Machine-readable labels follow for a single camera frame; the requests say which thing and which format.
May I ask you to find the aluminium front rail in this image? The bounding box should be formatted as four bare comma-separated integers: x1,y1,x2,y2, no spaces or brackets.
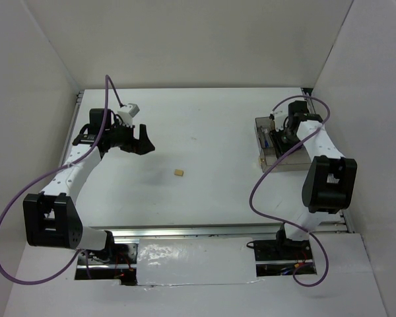
36,224,350,239

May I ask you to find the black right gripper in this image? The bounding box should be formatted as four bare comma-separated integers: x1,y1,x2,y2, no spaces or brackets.
269,125,303,159

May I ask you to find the yellow eraser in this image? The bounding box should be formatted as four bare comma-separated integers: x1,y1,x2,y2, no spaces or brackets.
174,169,184,177

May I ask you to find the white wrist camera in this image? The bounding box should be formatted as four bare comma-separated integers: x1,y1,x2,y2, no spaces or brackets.
269,110,288,131
117,103,140,127

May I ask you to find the white foam cover panel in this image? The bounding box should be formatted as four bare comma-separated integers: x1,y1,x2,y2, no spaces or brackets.
137,238,257,286

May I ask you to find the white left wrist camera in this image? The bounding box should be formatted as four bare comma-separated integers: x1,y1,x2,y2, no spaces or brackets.
117,103,140,127

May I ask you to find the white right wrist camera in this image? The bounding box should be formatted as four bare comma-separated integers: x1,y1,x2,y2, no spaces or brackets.
269,110,288,131

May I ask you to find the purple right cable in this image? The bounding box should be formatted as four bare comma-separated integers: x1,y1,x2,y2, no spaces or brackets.
249,94,333,287

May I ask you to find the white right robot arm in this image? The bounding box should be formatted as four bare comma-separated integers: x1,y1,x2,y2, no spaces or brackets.
269,100,357,259

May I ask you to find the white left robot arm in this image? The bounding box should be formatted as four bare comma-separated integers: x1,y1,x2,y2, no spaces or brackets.
22,104,155,264

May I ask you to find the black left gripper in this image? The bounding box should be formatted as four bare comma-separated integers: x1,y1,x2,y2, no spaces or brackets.
106,119,155,155

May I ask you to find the transparent compartment organizer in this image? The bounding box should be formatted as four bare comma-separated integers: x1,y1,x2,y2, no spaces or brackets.
254,117,311,172

